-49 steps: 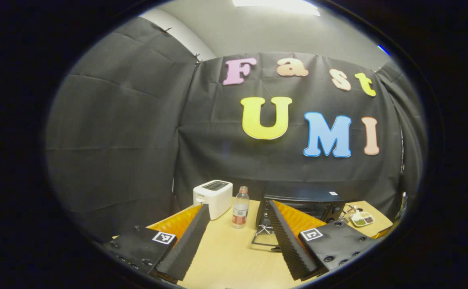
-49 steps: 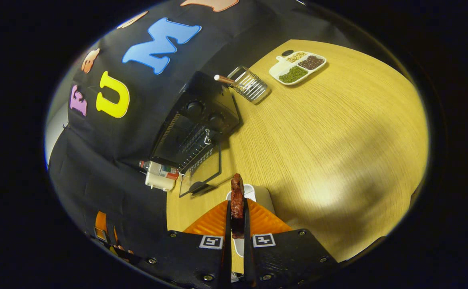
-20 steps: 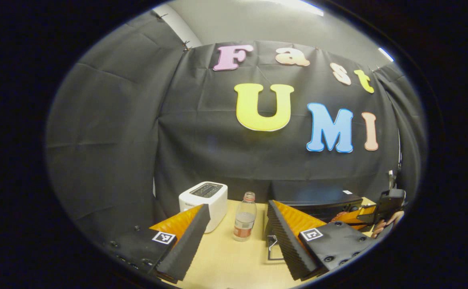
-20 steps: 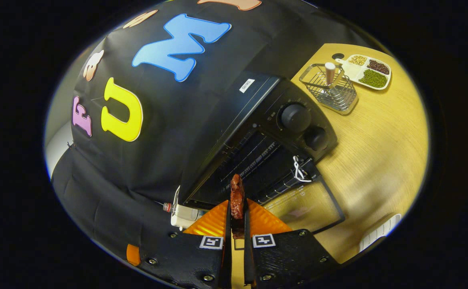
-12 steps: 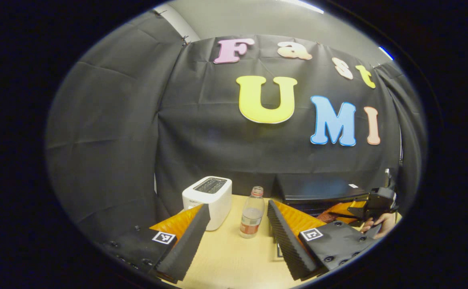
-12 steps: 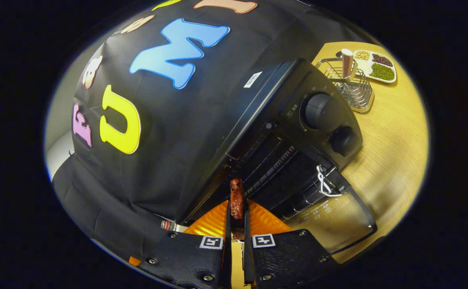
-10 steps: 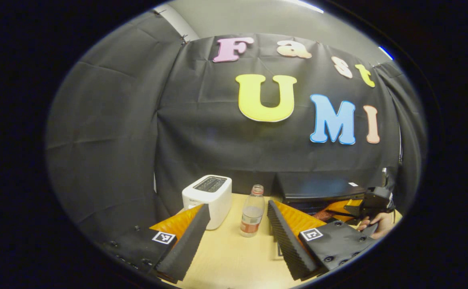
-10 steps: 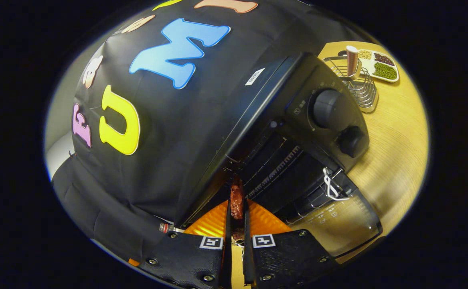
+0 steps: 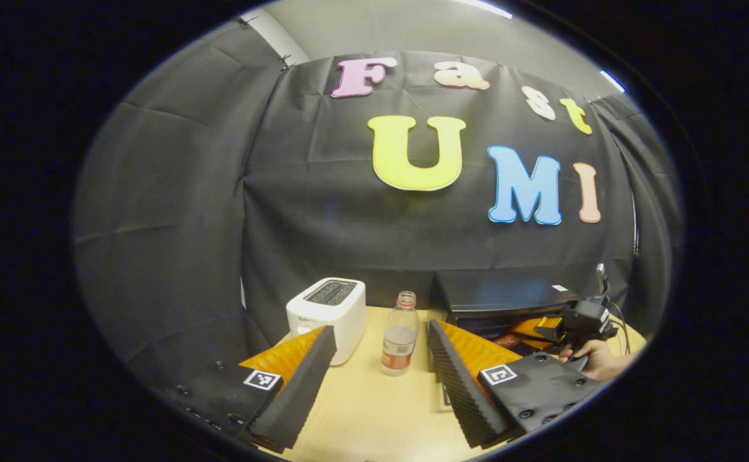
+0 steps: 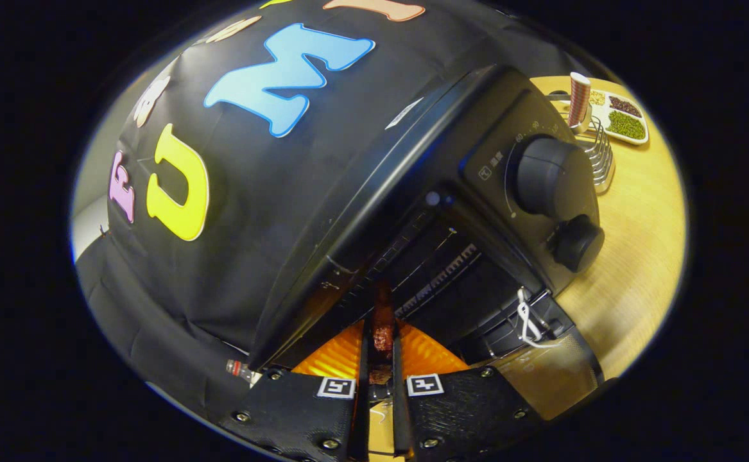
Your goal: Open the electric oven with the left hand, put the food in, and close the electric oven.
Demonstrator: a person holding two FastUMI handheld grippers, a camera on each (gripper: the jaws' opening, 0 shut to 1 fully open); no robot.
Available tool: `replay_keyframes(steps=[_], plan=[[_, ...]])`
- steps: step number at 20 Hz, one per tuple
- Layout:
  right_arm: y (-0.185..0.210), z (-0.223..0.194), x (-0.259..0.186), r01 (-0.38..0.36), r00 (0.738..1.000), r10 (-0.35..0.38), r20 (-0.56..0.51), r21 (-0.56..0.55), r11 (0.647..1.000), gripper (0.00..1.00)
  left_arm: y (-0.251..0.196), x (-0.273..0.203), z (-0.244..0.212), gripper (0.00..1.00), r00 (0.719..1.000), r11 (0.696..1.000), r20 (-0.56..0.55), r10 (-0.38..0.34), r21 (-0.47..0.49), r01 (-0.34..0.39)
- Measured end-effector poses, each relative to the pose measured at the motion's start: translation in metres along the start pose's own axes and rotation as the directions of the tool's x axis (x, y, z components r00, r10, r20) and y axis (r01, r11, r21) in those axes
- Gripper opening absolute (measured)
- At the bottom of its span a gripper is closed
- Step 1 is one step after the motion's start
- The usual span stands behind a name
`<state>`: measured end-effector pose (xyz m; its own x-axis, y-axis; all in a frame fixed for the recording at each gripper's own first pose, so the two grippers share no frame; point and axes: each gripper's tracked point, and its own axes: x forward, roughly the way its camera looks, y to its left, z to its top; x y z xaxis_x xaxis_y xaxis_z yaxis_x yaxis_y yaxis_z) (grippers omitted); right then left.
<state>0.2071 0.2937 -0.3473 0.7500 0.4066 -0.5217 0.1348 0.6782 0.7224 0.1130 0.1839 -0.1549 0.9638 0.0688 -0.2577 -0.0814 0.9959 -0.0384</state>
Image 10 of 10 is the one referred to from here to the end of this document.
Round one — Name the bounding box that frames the clear plastic bottle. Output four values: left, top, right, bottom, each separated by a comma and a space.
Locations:
225, 359, 263, 386

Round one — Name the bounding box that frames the metal wire basket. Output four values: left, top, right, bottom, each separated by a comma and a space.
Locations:
567, 114, 617, 194

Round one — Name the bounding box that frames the reddish brown meat piece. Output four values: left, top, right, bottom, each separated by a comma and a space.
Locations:
370, 282, 398, 386

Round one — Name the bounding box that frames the red striped cylinder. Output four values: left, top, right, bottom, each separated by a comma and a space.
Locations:
568, 72, 592, 129

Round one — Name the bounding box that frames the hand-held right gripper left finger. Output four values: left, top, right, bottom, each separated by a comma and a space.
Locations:
217, 320, 372, 462

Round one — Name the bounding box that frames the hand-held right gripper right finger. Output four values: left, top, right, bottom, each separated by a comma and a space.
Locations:
390, 320, 545, 462

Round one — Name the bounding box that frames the white divided plate with beans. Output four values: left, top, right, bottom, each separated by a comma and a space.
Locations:
589, 89, 650, 146

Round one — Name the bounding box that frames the white cord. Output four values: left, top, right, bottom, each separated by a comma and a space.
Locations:
517, 287, 564, 350

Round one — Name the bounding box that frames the black electric oven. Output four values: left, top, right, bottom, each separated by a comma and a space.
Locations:
246, 64, 606, 418

